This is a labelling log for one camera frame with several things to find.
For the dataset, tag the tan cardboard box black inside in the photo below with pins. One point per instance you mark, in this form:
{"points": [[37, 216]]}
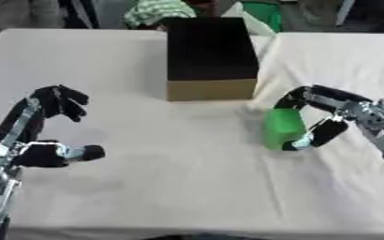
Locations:
{"points": [[210, 59]]}

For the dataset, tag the green white checked cloth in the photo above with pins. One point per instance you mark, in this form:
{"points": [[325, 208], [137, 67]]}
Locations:
{"points": [[157, 12]]}

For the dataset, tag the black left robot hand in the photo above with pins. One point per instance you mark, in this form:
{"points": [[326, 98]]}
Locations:
{"points": [[43, 154]]}

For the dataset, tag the green rectangular block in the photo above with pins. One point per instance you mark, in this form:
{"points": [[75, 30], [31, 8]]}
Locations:
{"points": [[282, 128]]}

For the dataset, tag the green white bag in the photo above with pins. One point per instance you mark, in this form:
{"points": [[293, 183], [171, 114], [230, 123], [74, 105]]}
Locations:
{"points": [[258, 15]]}

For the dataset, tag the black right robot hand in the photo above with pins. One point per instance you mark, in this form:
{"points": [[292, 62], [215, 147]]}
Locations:
{"points": [[325, 94]]}

